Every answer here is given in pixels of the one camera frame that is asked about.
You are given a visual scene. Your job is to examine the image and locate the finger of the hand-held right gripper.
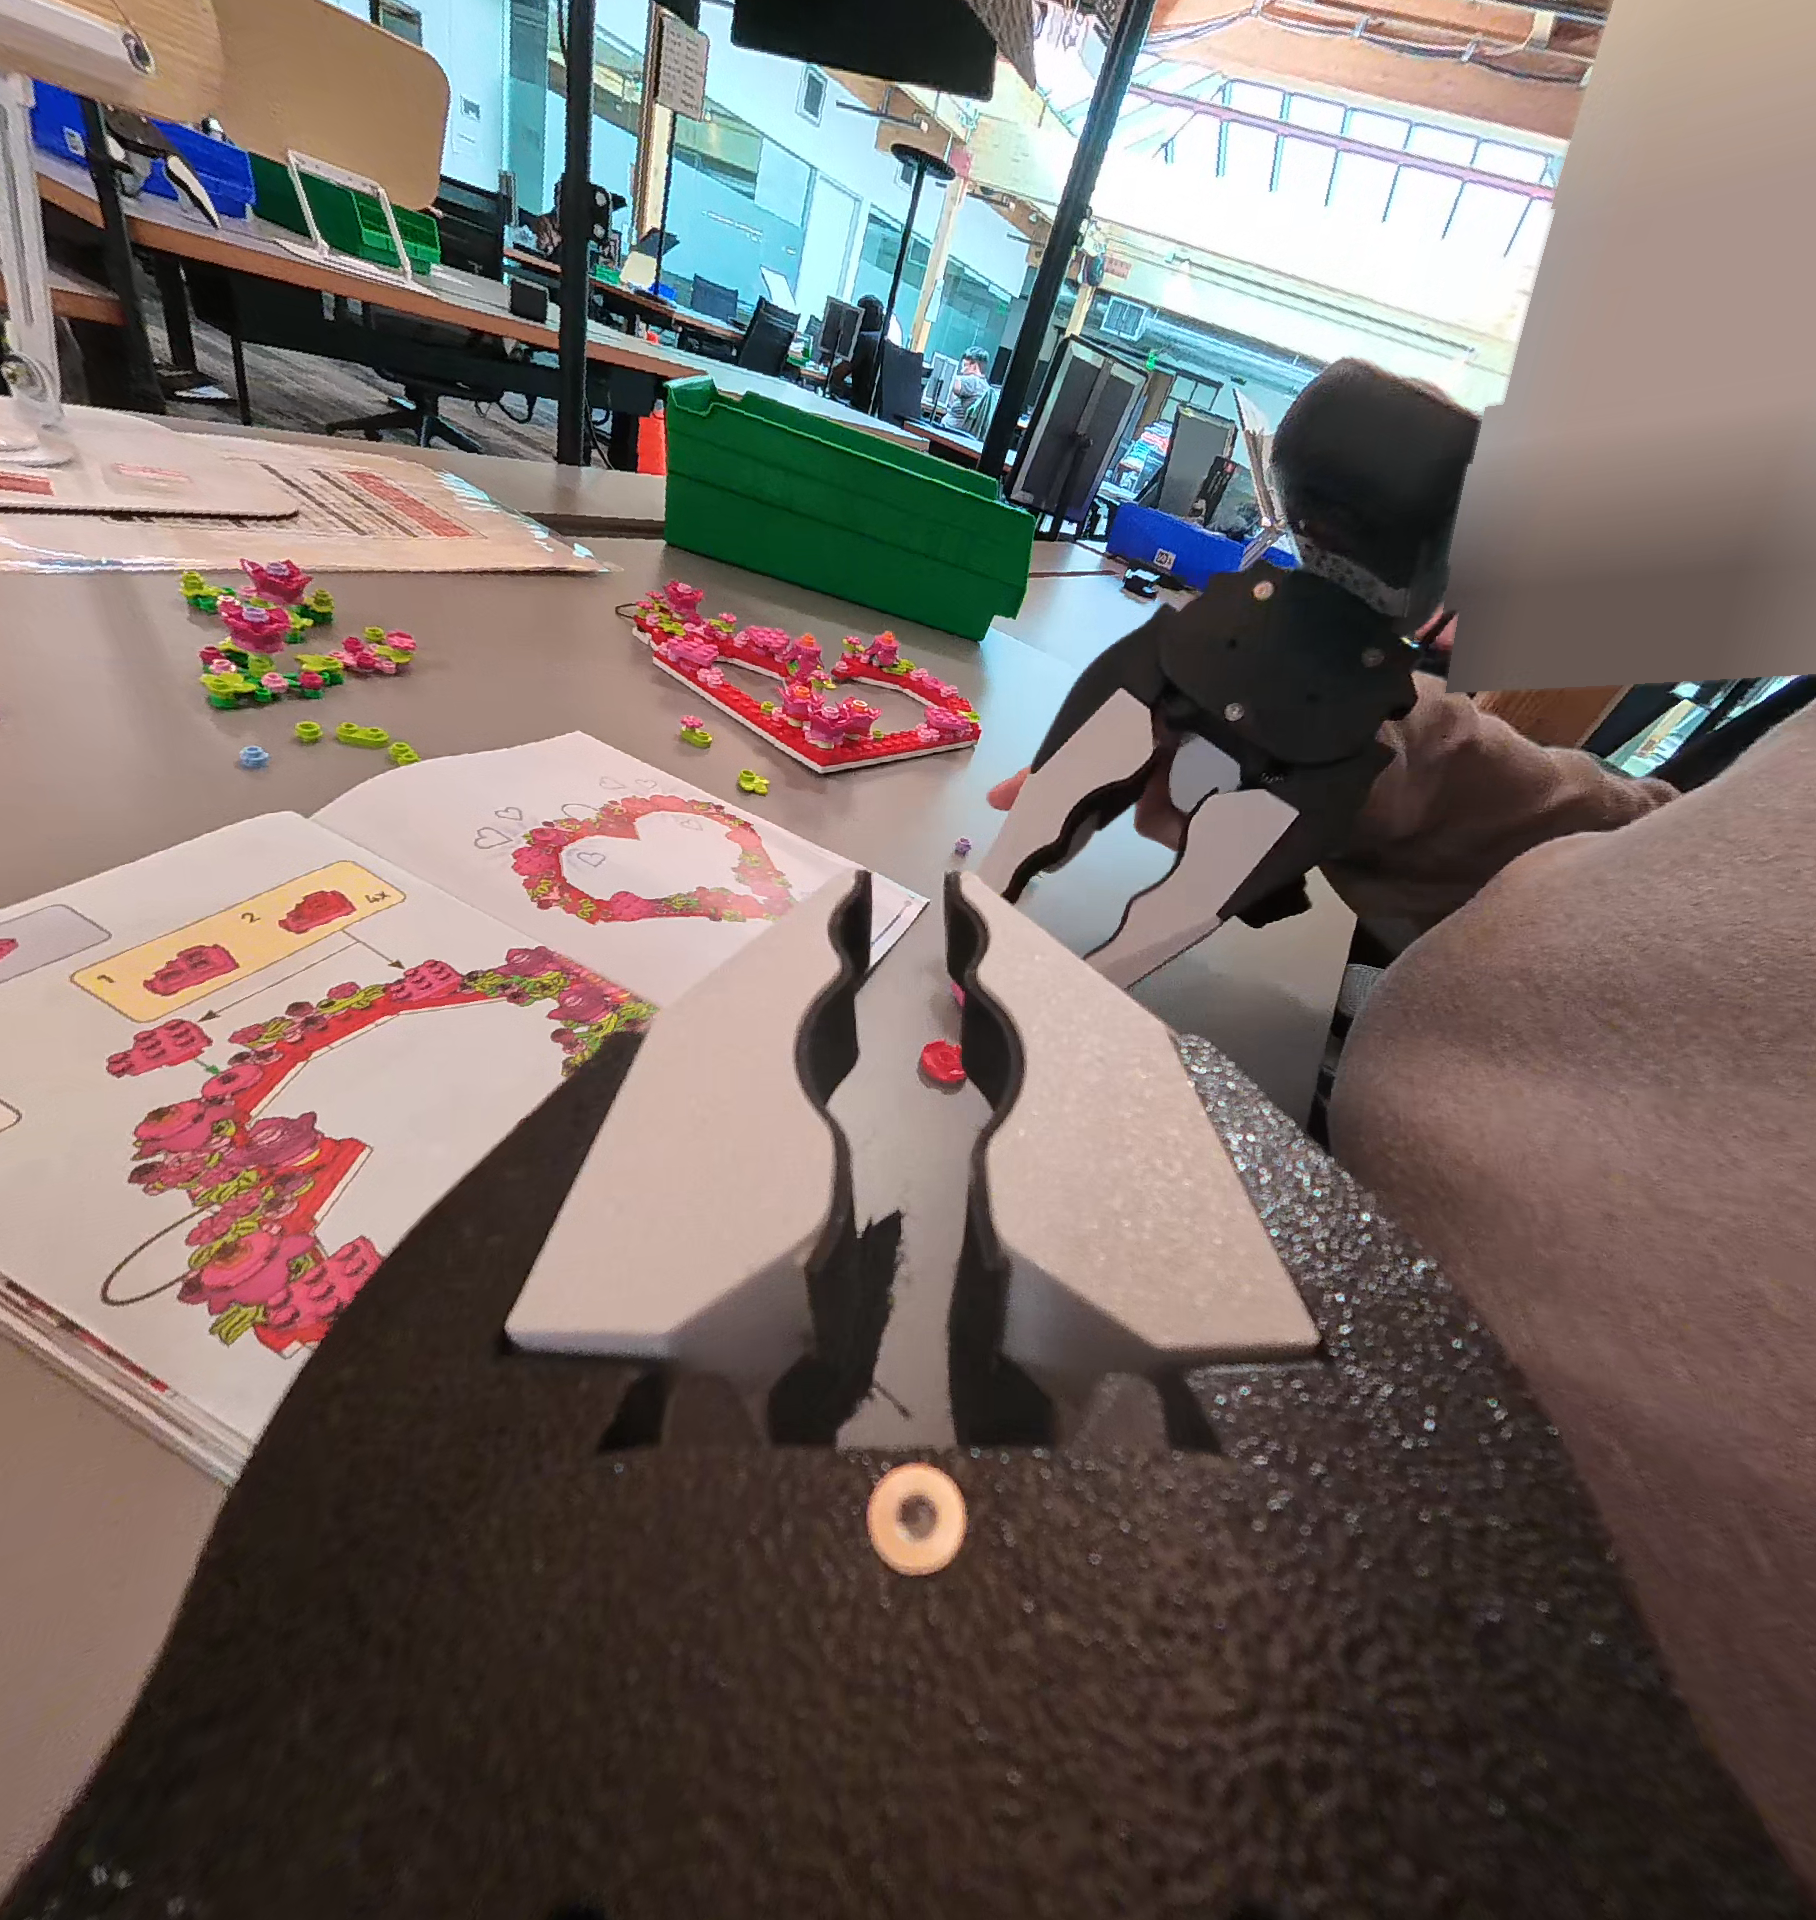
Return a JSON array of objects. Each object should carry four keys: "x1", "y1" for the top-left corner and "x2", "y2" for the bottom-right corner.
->
[
  {"x1": 981, "y1": 734, "x2": 1158, "y2": 906},
  {"x1": 1083, "y1": 742, "x2": 1303, "y2": 990}
]

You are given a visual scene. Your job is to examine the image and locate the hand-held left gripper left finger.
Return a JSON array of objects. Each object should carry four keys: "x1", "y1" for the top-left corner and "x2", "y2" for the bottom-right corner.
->
[{"x1": 504, "y1": 868, "x2": 907, "y2": 1450}]

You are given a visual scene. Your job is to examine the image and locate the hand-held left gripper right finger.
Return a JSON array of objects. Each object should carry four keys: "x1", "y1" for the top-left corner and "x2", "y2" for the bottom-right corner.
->
[{"x1": 942, "y1": 870, "x2": 1325, "y2": 1450}]

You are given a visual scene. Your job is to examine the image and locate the lego instruction booklet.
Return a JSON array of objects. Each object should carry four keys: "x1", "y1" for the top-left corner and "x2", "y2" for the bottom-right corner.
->
[{"x1": 0, "y1": 730, "x2": 928, "y2": 1485}]

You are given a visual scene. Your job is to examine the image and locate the pile of lego flower pieces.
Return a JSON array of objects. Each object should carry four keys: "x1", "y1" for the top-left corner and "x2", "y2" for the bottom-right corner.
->
[{"x1": 177, "y1": 555, "x2": 419, "y2": 708}]

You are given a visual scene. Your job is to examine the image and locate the person's right hand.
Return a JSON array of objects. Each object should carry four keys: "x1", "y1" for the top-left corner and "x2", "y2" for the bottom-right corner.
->
[{"x1": 988, "y1": 747, "x2": 1206, "y2": 853}]

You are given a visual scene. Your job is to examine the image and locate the blue plastic bin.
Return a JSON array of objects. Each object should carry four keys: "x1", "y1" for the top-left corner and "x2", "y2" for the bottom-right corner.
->
[{"x1": 1106, "y1": 499, "x2": 1262, "y2": 593}]

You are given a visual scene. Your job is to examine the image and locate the black computer monitors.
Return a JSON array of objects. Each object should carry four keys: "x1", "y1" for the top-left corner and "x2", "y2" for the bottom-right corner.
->
[{"x1": 1010, "y1": 333, "x2": 1151, "y2": 527}]

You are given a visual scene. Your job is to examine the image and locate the green plastic bin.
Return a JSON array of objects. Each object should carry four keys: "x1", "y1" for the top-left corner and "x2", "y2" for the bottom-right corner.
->
[{"x1": 660, "y1": 374, "x2": 1038, "y2": 643}]

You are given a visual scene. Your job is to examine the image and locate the black slanted pole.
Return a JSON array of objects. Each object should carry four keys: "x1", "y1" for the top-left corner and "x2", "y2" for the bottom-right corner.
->
[{"x1": 979, "y1": 0, "x2": 1156, "y2": 478}]

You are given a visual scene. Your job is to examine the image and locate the person's arm, grey sleeve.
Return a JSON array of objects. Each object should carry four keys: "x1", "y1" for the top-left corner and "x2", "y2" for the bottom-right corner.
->
[{"x1": 1306, "y1": 675, "x2": 1816, "y2": 1920}]

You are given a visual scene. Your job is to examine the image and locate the clear bag with printed sheets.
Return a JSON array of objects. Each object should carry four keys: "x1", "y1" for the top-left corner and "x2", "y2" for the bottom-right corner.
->
[{"x1": 0, "y1": 435, "x2": 616, "y2": 577}]

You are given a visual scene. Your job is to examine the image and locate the hanging black screen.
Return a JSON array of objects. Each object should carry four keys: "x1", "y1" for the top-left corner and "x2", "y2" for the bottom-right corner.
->
[{"x1": 729, "y1": 0, "x2": 1000, "y2": 103}]

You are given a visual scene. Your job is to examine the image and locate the black vertical pole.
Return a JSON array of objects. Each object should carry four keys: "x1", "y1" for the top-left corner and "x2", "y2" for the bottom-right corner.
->
[{"x1": 552, "y1": 0, "x2": 598, "y2": 465}]

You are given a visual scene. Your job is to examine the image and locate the long wooden desk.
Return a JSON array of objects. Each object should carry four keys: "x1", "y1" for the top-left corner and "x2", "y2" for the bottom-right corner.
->
[{"x1": 0, "y1": 118, "x2": 706, "y2": 395}]

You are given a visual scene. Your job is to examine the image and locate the green storage bins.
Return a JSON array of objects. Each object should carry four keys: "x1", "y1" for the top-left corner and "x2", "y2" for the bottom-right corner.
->
[{"x1": 249, "y1": 150, "x2": 445, "y2": 278}]

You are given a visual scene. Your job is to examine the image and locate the wooden panel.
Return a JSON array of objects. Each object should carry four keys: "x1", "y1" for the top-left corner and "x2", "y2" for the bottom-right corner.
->
[{"x1": 210, "y1": 0, "x2": 451, "y2": 211}]

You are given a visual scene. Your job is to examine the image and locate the white metal stand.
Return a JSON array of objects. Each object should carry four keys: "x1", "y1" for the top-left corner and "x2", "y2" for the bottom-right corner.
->
[{"x1": 0, "y1": 0, "x2": 156, "y2": 470}]

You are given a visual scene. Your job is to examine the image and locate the blue storage bins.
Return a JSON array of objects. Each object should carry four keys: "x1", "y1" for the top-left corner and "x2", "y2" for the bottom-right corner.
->
[{"x1": 29, "y1": 81, "x2": 257, "y2": 223}]

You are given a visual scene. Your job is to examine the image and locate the red lego heart frame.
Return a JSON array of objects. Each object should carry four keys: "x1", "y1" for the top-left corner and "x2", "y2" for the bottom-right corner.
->
[{"x1": 631, "y1": 579, "x2": 985, "y2": 775}]

